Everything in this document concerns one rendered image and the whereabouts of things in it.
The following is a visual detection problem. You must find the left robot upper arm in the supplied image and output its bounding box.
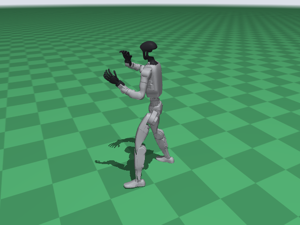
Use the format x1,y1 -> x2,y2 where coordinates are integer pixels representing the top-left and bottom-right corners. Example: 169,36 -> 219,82
138,67 -> 152,100

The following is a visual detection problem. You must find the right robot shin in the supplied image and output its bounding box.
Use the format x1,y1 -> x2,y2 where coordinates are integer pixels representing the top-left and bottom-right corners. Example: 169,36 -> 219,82
153,130 -> 170,159

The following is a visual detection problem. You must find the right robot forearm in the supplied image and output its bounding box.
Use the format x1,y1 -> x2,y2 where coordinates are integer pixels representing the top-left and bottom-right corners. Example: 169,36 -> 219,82
125,62 -> 142,71

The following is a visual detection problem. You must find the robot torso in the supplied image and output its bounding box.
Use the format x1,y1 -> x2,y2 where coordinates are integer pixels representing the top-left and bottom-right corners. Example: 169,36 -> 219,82
143,61 -> 162,117

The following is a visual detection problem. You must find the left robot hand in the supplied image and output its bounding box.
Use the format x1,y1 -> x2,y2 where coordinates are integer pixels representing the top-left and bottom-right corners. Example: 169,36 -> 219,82
103,69 -> 125,87

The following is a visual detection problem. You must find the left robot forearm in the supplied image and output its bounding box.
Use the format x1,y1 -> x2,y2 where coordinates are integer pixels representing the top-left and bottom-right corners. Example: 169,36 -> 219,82
118,84 -> 142,99

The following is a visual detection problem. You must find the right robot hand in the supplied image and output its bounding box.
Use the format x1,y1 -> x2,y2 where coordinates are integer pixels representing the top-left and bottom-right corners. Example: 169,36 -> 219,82
120,50 -> 132,66

